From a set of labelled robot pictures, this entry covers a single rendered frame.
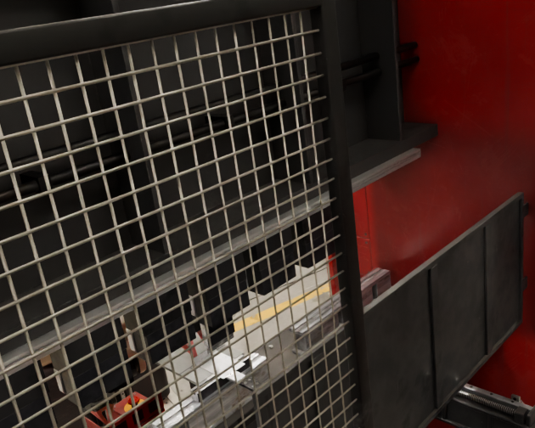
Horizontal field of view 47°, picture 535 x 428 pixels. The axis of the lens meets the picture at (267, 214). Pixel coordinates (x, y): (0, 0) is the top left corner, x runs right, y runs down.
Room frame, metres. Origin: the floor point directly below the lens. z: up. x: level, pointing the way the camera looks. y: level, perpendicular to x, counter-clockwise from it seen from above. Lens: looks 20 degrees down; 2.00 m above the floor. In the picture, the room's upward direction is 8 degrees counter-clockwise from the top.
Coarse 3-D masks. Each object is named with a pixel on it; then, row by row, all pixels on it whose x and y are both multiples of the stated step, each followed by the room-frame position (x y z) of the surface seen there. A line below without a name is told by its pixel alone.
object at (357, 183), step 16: (400, 160) 1.74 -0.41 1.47; (368, 176) 1.62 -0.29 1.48; (384, 176) 1.68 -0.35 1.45; (352, 192) 1.57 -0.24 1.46; (304, 208) 1.44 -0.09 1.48; (320, 208) 1.48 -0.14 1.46; (272, 224) 1.36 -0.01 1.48; (288, 224) 1.39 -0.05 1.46; (240, 240) 1.28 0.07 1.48; (208, 256) 1.22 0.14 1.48; (176, 272) 1.16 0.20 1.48; (144, 288) 1.11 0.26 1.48; (112, 304) 1.06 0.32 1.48; (128, 304) 1.07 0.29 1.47; (80, 320) 1.01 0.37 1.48; (96, 320) 1.02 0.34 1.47; (48, 336) 0.97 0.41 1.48; (64, 336) 0.98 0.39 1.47; (80, 336) 1.00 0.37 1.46; (16, 352) 0.93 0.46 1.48; (48, 352) 0.95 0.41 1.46; (0, 368) 0.90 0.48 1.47; (16, 368) 0.91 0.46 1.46
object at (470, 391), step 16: (464, 400) 1.43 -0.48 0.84; (480, 400) 1.40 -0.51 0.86; (496, 400) 1.40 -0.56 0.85; (512, 400) 1.38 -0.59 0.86; (448, 416) 1.47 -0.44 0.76; (464, 416) 1.43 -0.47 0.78; (480, 416) 1.40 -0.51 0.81; (496, 416) 1.35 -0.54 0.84; (512, 416) 1.34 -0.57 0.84; (528, 416) 1.29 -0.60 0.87
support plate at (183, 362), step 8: (200, 344) 1.67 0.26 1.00; (176, 352) 1.64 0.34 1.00; (184, 352) 1.63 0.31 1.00; (200, 352) 1.62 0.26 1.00; (224, 352) 1.60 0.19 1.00; (232, 352) 1.59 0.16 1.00; (240, 352) 1.59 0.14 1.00; (160, 360) 1.61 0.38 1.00; (176, 360) 1.60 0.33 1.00; (184, 360) 1.59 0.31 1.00; (168, 368) 1.56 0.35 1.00; (176, 368) 1.56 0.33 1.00; (184, 368) 1.55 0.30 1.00; (192, 368) 1.54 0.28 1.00; (200, 368) 1.54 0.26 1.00; (192, 376) 1.50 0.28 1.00; (200, 376) 1.50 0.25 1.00; (208, 376) 1.49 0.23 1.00
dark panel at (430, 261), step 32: (480, 224) 1.50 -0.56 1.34; (512, 224) 1.65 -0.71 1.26; (448, 256) 1.39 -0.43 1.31; (480, 256) 1.51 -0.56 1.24; (512, 256) 1.65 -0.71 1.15; (416, 288) 1.29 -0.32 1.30; (448, 288) 1.39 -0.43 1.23; (480, 288) 1.51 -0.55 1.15; (512, 288) 1.65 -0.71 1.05; (384, 320) 1.19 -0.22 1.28; (416, 320) 1.28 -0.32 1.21; (448, 320) 1.39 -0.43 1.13; (480, 320) 1.51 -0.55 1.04; (512, 320) 1.65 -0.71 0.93; (320, 352) 1.03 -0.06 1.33; (384, 352) 1.18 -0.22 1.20; (416, 352) 1.28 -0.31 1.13; (448, 352) 1.38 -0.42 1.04; (480, 352) 1.50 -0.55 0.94; (288, 384) 0.97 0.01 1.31; (320, 384) 1.02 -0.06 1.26; (384, 384) 1.18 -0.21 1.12; (416, 384) 1.27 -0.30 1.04; (448, 384) 1.38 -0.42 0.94; (256, 416) 0.92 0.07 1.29; (288, 416) 0.96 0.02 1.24; (320, 416) 1.01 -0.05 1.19; (384, 416) 1.17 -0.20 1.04; (416, 416) 1.26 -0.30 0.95
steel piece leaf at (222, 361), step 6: (204, 354) 1.59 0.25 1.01; (210, 354) 1.60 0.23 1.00; (222, 354) 1.59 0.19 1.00; (198, 360) 1.57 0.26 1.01; (204, 360) 1.57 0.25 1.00; (210, 360) 1.57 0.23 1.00; (216, 360) 1.56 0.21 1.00; (222, 360) 1.56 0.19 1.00; (228, 360) 1.55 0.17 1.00; (234, 360) 1.55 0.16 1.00; (204, 366) 1.54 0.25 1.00; (210, 366) 1.54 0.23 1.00; (216, 366) 1.53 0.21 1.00; (222, 366) 1.53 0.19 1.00; (228, 366) 1.52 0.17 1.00; (210, 372) 1.51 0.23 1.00
